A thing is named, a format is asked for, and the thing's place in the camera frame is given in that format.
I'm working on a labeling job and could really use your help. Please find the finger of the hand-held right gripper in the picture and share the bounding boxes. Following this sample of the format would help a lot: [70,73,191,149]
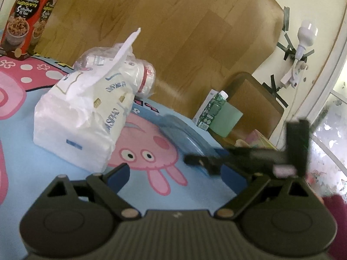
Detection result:
[184,147,287,176]

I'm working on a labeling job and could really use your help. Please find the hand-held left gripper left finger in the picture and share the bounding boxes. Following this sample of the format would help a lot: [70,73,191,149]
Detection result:
[47,163,142,220]

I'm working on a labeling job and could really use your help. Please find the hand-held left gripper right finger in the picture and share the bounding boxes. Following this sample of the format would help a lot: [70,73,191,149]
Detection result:
[214,165,312,220]

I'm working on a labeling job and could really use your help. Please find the white tissue pack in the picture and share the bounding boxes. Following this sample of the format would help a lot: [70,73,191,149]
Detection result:
[33,28,136,173]

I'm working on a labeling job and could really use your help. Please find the patterned window curtain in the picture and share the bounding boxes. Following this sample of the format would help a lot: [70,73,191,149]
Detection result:
[309,91,347,187]

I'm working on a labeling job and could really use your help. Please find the pale green card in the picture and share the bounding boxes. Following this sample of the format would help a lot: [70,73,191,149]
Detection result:
[210,101,244,138]

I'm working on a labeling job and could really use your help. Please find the green drink carton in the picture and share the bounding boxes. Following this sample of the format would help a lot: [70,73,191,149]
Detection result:
[192,89,229,130]

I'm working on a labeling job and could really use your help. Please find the translucent blue plastic packet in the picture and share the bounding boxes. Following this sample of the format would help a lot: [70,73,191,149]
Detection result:
[159,114,219,156]

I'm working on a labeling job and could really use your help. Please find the printed cartoon blanket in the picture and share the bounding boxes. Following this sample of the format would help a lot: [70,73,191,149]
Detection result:
[0,52,280,218]

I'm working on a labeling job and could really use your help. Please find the clear bag of cotton pads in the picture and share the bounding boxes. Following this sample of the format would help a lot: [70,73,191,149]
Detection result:
[73,46,157,100]

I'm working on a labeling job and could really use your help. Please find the black tape strips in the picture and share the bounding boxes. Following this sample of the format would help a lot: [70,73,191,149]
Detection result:
[270,5,315,109]

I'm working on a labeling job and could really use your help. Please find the white light bulb fixture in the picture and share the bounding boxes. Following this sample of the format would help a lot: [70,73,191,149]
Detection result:
[280,20,319,88]

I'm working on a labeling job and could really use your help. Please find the wooden headboard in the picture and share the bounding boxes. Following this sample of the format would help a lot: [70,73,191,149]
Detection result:
[32,0,286,120]

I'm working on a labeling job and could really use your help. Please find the red snack box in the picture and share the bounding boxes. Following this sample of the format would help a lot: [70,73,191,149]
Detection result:
[0,0,68,61]

